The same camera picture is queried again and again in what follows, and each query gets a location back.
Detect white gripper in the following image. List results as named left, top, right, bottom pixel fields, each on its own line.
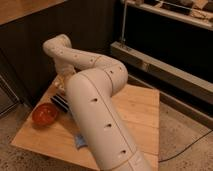
left=58, top=65, right=76, bottom=88

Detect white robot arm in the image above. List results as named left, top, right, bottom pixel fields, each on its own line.
left=43, top=34, right=151, bottom=171

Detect red ceramic bowl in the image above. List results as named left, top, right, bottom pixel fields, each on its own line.
left=32, top=103, right=59, bottom=126

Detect black striped box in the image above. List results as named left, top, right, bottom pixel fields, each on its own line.
left=51, top=95, right=69, bottom=112

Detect metal shelf rack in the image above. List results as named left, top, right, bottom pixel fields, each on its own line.
left=110, top=0, right=213, bottom=129

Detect black floor cable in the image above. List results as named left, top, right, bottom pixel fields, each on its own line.
left=158, top=129, right=213, bottom=164

